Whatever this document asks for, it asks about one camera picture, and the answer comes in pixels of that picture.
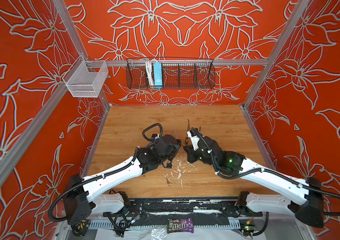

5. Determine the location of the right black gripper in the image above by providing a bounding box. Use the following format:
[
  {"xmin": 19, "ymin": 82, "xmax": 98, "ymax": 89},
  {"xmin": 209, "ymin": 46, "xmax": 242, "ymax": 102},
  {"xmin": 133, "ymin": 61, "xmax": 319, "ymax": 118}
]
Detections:
[{"xmin": 181, "ymin": 142, "xmax": 219, "ymax": 169}]

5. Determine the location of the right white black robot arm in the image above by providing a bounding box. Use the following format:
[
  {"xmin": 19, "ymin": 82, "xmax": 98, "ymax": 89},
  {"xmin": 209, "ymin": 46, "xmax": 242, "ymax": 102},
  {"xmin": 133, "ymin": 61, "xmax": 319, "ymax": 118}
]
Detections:
[{"xmin": 184, "ymin": 128, "xmax": 340, "ymax": 228}]

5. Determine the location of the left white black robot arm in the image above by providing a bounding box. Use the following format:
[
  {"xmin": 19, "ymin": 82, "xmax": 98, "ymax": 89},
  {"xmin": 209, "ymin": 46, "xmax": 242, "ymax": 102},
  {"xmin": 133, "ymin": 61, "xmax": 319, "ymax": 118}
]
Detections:
[{"xmin": 48, "ymin": 123, "xmax": 181, "ymax": 225}]

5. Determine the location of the purple candy bag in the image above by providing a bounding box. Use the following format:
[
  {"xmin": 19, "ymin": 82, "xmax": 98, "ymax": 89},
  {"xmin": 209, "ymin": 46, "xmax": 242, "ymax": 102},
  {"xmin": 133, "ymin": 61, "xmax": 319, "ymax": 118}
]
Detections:
[{"xmin": 167, "ymin": 218, "xmax": 194, "ymax": 234}]

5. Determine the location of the light blue box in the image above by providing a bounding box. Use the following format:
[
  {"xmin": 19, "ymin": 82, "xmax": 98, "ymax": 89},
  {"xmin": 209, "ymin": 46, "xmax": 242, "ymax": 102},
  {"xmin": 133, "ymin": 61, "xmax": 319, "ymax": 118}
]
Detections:
[{"xmin": 153, "ymin": 62, "xmax": 163, "ymax": 89}]

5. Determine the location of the clear plastic sheet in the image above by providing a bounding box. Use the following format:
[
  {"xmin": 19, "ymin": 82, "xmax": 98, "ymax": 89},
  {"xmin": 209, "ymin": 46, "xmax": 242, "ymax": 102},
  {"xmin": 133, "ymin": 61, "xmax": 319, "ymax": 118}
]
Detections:
[{"xmin": 134, "ymin": 229, "xmax": 168, "ymax": 240}]

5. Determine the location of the yellow black tape measure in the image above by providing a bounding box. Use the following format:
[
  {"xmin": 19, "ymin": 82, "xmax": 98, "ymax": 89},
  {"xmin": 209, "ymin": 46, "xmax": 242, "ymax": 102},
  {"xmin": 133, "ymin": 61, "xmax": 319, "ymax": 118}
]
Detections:
[{"xmin": 71, "ymin": 220, "xmax": 91, "ymax": 237}]

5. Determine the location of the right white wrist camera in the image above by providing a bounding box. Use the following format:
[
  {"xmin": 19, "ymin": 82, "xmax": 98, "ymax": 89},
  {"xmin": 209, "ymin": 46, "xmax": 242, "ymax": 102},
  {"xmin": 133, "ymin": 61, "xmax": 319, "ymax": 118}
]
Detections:
[{"xmin": 187, "ymin": 130, "xmax": 200, "ymax": 151}]

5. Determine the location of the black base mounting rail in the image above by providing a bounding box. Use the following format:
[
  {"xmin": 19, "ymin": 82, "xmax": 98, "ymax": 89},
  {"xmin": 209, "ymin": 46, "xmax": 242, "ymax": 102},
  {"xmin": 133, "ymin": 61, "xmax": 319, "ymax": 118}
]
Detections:
[{"xmin": 119, "ymin": 197, "xmax": 263, "ymax": 218}]

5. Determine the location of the black wire wall basket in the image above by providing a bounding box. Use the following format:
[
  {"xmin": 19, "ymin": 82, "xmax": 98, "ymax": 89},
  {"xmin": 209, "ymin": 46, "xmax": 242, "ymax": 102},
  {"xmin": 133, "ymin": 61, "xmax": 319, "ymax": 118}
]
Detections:
[{"xmin": 126, "ymin": 58, "xmax": 216, "ymax": 90}]

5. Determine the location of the white coiled cable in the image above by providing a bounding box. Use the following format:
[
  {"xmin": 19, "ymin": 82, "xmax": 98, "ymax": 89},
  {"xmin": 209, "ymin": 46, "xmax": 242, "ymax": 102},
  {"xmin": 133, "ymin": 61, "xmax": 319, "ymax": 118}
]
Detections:
[{"xmin": 144, "ymin": 59, "xmax": 155, "ymax": 87}]

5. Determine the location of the clear plastic wall bin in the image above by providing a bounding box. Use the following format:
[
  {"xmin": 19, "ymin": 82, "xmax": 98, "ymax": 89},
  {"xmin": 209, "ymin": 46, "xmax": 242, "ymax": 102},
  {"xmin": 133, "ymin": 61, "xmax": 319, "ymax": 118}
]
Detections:
[{"xmin": 63, "ymin": 59, "xmax": 109, "ymax": 98}]

